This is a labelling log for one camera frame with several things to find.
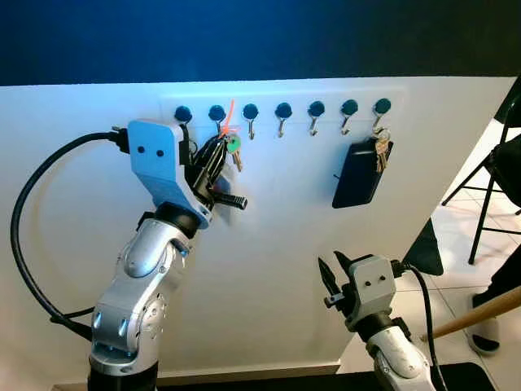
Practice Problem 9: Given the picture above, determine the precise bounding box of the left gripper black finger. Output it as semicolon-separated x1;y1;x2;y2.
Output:
210;137;234;191
195;140;219;182

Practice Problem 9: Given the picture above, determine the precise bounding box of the black triangular board foot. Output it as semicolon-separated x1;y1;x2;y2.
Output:
403;217;444;276

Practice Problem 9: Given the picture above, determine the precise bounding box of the person's leg with slipper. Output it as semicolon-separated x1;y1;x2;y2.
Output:
468;244;521;355

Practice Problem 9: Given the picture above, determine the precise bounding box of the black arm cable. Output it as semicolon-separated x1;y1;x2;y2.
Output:
392;261;447;391
10;129;133;341

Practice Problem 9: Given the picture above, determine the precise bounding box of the silver key bunch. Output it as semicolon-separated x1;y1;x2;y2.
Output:
373;126;392;174

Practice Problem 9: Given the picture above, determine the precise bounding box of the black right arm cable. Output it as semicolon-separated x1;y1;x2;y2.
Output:
392;261;447;391

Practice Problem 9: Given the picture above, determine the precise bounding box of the navy blue pouch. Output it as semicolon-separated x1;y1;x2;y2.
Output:
332;140;395;209

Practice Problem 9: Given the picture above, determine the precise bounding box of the wooden stick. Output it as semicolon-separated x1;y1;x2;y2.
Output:
421;287;521;341

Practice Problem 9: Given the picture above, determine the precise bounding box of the black folding chair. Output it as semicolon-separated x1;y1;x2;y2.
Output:
442;77;521;266

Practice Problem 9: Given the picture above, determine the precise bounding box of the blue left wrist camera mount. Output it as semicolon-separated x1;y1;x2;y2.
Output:
128;119;215;229

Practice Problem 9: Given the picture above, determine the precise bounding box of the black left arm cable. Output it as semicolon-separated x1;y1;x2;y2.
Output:
10;129;133;341

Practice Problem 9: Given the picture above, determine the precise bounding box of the blue-capped metal hook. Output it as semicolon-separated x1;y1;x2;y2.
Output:
373;98;392;135
208;103;227;135
307;101;326;137
242;103;261;140
340;99;359;136
274;102;293;138
174;103;194;131

